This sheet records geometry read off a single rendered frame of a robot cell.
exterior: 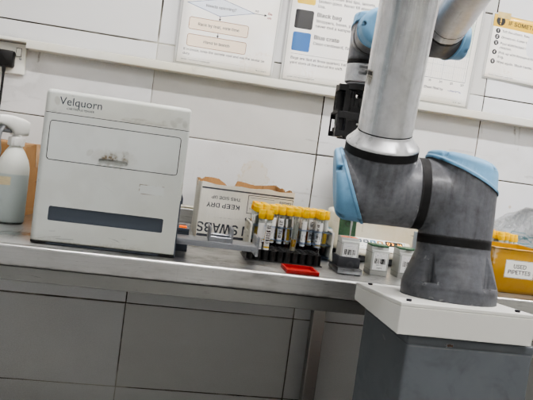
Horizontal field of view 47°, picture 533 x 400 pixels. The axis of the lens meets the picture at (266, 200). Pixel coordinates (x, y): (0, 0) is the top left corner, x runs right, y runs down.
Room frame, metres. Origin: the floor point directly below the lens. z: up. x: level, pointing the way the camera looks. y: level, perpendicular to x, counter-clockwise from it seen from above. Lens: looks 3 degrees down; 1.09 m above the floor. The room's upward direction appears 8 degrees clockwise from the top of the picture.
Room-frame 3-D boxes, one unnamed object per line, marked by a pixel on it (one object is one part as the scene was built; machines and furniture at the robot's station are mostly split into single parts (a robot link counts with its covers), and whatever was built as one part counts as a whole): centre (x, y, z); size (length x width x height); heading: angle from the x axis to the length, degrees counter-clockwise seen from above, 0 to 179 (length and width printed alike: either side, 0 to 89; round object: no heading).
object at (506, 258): (1.43, -0.57, 0.93); 0.13 x 0.13 x 0.10; 8
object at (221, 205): (1.68, 0.07, 0.95); 0.29 x 0.25 x 0.15; 9
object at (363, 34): (1.25, -0.19, 1.38); 0.11 x 0.11 x 0.08; 0
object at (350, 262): (1.36, -0.19, 0.89); 0.09 x 0.05 x 0.04; 7
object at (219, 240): (1.28, 0.11, 0.92); 0.21 x 0.07 x 0.05; 99
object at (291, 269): (1.27, -0.09, 0.88); 0.07 x 0.07 x 0.01; 9
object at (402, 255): (1.39, -0.33, 0.91); 0.05 x 0.04 x 0.07; 9
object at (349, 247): (1.36, -0.19, 0.92); 0.05 x 0.04 x 0.06; 7
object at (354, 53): (1.35, -0.17, 1.38); 0.09 x 0.08 x 0.11; 0
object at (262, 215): (1.40, -0.05, 0.93); 0.17 x 0.09 x 0.11; 99
